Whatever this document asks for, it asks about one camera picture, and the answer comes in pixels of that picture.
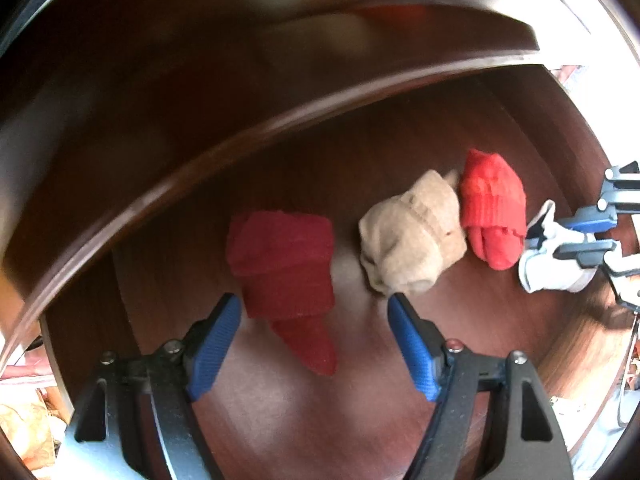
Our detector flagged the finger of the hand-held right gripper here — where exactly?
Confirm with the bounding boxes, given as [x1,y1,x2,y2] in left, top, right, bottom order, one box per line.
[552,160,640,233]
[552,239,640,311]

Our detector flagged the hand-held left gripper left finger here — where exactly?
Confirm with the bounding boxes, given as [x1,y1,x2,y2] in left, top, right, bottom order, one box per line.
[65,292,243,480]

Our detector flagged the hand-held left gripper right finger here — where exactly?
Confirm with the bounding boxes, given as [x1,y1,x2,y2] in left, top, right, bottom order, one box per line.
[387,294,573,480]

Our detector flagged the white sock bundle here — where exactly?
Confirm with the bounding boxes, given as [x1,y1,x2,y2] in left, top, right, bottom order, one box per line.
[517,200,598,295]

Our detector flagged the bright red sock bundle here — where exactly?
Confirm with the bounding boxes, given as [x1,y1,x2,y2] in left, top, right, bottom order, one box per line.
[459,149,528,271]

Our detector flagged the dark red sock bundle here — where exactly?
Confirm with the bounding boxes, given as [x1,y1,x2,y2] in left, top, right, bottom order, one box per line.
[226,211,340,376]

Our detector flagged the beige sock bundle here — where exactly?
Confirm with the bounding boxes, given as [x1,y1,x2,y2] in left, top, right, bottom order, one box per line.
[358,169,468,296]

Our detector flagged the person's grey clothing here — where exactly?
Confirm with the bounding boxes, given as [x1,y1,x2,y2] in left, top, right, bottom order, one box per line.
[550,390,636,480]

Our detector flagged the dark wooden table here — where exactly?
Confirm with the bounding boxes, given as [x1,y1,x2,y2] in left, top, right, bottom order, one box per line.
[0,0,601,376]

